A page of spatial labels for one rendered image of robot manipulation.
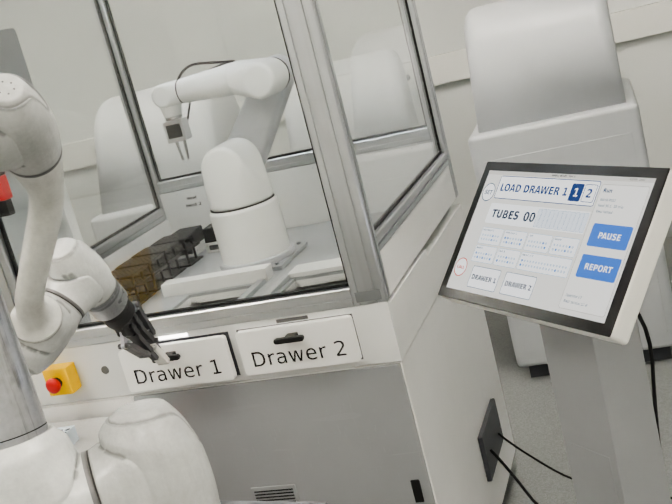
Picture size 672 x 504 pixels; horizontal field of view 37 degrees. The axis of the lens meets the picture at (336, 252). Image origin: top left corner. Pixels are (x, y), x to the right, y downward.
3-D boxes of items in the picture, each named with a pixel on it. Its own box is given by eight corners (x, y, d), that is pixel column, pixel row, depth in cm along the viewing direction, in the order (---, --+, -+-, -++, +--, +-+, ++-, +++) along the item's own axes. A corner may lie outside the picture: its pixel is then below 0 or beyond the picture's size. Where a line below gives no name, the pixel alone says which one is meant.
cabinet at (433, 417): (480, 659, 246) (406, 361, 227) (121, 666, 281) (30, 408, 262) (523, 465, 333) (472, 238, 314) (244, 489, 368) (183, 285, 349)
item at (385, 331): (401, 361, 228) (387, 301, 224) (30, 407, 262) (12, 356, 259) (468, 238, 314) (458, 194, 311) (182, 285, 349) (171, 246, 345)
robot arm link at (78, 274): (93, 267, 221) (60, 315, 216) (54, 224, 210) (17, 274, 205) (128, 276, 216) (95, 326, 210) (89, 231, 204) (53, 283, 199)
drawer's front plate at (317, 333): (360, 361, 229) (349, 317, 226) (246, 376, 239) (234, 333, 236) (362, 358, 231) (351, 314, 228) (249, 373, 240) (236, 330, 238)
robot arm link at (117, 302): (120, 271, 218) (134, 286, 222) (85, 277, 221) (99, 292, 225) (111, 305, 212) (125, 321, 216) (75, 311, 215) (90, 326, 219)
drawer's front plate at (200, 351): (235, 379, 238) (222, 336, 236) (130, 392, 248) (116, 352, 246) (237, 376, 240) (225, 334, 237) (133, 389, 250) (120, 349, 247)
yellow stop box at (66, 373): (72, 395, 251) (63, 368, 249) (48, 398, 253) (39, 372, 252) (82, 386, 255) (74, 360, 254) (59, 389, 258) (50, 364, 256)
